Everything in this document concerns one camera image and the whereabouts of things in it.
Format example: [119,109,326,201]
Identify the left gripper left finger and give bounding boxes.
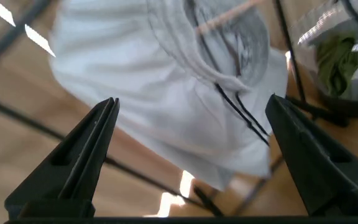
[4,96,121,218]

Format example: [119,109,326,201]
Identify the pale grey shorts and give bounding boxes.
[47,0,289,191]

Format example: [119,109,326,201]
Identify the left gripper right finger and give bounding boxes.
[265,93,358,217]

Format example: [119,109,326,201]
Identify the black clothes rack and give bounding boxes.
[0,0,351,218]

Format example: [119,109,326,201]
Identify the pink clothes hanger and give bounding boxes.
[195,0,267,35]

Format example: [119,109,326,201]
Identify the green printed shirt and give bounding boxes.
[315,32,358,98]

